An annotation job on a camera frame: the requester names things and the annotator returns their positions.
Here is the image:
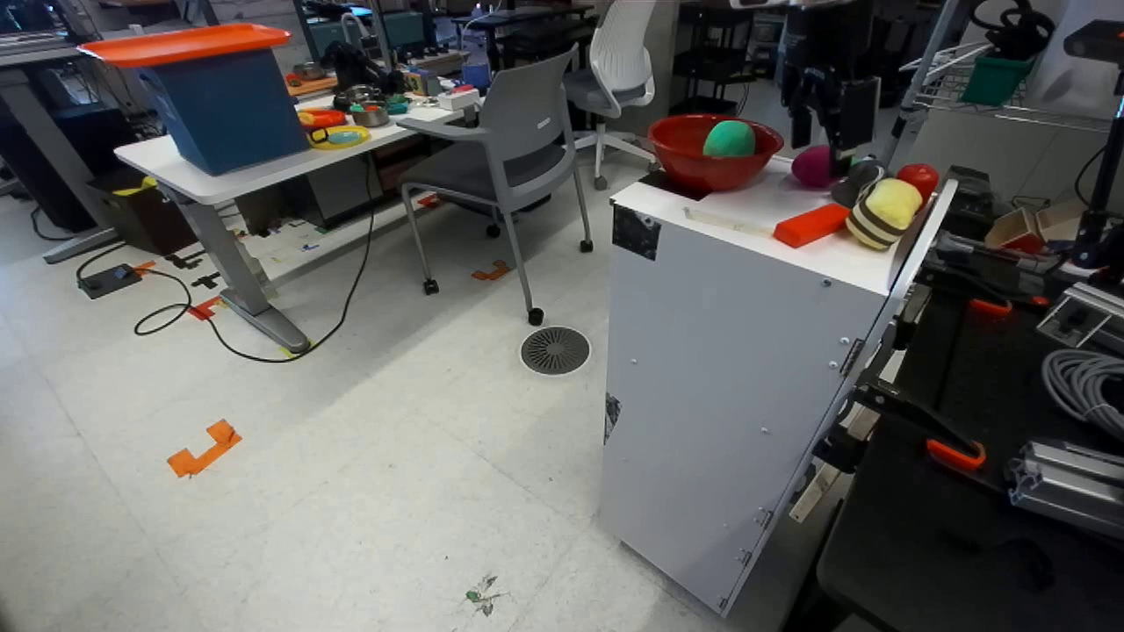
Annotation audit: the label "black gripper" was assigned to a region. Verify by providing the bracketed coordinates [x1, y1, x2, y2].
[780, 55, 886, 160]

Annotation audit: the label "purple plush beet green leaves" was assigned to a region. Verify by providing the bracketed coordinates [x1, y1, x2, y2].
[790, 141, 840, 192]

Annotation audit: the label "red plastic bowl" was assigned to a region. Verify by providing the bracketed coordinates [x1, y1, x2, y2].
[641, 112, 788, 199]

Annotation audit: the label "orange rectangular block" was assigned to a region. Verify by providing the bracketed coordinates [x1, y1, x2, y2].
[768, 199, 855, 251]

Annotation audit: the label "green plush ball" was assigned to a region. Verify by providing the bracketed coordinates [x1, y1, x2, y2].
[700, 117, 761, 160]

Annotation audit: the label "yellow striped plush sponge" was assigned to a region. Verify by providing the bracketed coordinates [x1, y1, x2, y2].
[842, 177, 926, 257]

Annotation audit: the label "red round plastic toy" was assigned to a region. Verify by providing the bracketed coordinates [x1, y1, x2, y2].
[891, 160, 946, 202]

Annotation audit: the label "green box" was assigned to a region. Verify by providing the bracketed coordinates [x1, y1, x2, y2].
[960, 49, 1034, 112]

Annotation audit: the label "white office chair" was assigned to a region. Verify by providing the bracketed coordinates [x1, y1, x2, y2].
[567, 0, 659, 191]

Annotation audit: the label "white toy kitchen cabinet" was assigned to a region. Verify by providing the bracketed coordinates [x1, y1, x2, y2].
[592, 160, 963, 622]

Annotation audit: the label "black vertical stand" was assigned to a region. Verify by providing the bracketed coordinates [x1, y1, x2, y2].
[1069, 14, 1124, 272]

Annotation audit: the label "grey four-legged caster chair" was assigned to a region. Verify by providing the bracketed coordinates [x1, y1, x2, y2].
[401, 45, 596, 331]

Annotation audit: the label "round grey floor drain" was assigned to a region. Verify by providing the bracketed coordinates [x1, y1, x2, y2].
[520, 324, 592, 379]

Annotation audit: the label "silver aluminium extrusion block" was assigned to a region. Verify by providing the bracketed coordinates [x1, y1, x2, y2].
[1007, 435, 1124, 539]

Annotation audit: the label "small orange toy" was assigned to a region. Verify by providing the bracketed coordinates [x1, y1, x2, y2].
[295, 105, 351, 133]

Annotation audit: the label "blue bin orange lid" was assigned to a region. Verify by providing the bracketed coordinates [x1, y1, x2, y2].
[78, 16, 314, 177]

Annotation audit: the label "white desk grey legs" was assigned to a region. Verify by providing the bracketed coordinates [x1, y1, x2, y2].
[111, 92, 486, 356]

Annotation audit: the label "black power brick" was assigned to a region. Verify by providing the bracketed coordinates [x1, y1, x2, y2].
[78, 260, 143, 303]

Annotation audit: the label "black clamp orange handle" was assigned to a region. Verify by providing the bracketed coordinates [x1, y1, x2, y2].
[857, 379, 992, 478]
[934, 260, 1015, 326]

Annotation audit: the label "silver metal bracket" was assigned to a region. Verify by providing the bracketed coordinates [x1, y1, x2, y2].
[1034, 277, 1124, 356]

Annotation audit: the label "grey coiled cable bundle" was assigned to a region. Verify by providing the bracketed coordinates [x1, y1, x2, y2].
[1041, 344, 1124, 443]

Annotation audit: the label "black floor cable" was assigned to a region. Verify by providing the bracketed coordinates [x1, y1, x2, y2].
[75, 171, 380, 365]

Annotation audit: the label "orange bracket-shaped floor tape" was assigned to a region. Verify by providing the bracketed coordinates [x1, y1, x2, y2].
[164, 418, 247, 481]

